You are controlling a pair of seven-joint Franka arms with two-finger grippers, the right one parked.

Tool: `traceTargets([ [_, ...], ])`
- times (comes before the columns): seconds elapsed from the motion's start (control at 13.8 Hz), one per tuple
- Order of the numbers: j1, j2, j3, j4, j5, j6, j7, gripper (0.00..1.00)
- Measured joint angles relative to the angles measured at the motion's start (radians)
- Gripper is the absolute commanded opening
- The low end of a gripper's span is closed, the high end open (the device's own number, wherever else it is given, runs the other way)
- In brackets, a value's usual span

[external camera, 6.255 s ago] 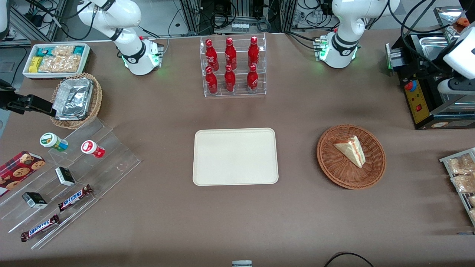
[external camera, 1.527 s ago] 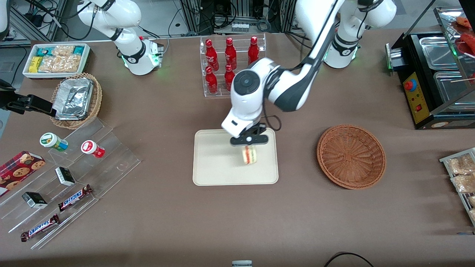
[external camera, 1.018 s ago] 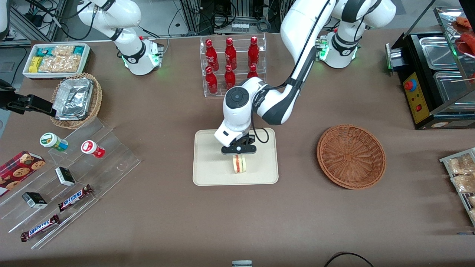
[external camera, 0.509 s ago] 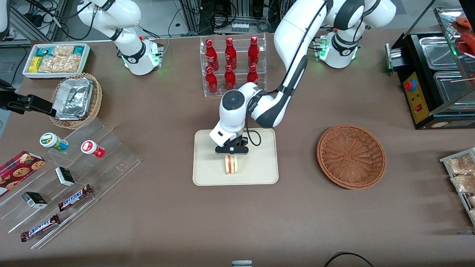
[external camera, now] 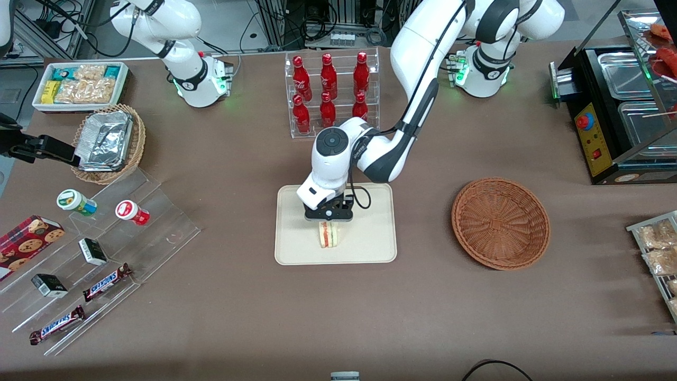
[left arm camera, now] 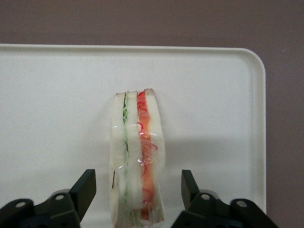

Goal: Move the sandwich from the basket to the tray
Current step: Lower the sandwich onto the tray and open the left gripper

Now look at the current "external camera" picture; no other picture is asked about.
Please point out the black food warmer machine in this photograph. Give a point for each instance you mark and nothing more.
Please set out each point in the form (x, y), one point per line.
(597, 153)

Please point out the clear cracker packet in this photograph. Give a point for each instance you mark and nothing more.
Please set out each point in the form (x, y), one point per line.
(90, 72)
(84, 92)

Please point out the red soda bottle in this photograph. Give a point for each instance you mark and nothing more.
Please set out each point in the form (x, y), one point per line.
(301, 119)
(328, 79)
(361, 76)
(328, 114)
(301, 79)
(360, 108)

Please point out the light wicker basket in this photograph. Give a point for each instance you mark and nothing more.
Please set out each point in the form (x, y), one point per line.
(138, 143)

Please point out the red lid cup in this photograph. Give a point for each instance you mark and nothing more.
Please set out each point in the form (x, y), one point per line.
(129, 210)

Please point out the triangular sandwich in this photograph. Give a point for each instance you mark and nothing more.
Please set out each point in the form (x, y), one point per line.
(329, 235)

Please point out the tray of wrapped pastries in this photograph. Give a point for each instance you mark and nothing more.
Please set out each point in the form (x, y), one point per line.
(634, 228)

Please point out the cream rectangular tray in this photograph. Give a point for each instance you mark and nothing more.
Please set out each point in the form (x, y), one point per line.
(370, 233)

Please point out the small grey device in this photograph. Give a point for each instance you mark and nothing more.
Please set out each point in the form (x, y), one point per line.
(345, 376)

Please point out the clear acrylic bottle rack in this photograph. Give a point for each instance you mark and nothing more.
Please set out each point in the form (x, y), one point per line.
(344, 58)

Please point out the teal snack packet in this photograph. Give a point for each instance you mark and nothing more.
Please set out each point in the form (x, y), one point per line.
(112, 72)
(63, 73)

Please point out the green lid cup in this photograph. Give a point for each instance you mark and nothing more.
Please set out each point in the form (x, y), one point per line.
(71, 200)

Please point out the red cookie box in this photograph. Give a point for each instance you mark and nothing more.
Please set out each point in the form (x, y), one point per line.
(26, 246)

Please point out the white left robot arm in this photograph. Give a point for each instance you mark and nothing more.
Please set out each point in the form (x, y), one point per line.
(418, 47)

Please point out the red emergency button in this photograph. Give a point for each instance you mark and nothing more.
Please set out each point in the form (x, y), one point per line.
(584, 121)

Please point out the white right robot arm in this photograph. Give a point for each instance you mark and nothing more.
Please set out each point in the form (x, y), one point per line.
(190, 79)

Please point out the clear pastry packet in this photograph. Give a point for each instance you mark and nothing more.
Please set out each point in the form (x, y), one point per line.
(661, 262)
(656, 235)

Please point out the yellow snack packet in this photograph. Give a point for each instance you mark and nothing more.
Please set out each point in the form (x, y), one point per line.
(50, 92)

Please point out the grey power strip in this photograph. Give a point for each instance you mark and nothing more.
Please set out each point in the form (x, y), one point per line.
(342, 39)

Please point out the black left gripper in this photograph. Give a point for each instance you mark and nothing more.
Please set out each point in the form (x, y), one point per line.
(345, 203)

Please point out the orange fried food piece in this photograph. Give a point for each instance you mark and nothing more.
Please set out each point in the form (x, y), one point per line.
(659, 30)

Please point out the aluminium foil tray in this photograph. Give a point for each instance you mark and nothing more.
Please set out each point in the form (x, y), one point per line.
(106, 140)

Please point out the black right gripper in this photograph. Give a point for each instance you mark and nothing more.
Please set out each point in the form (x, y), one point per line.
(33, 147)

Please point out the white snack bin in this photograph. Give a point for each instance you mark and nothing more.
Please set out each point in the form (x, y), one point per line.
(122, 84)

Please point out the clear acrylic stepped display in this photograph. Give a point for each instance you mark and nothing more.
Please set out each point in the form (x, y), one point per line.
(164, 227)

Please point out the round brown wicker basket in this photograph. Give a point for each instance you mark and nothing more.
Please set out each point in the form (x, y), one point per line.
(500, 225)

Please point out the small black box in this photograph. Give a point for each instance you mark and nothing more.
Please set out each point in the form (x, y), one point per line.
(49, 286)
(92, 251)

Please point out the Snickers bar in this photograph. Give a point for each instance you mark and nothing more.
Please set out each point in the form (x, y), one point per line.
(106, 283)
(55, 325)

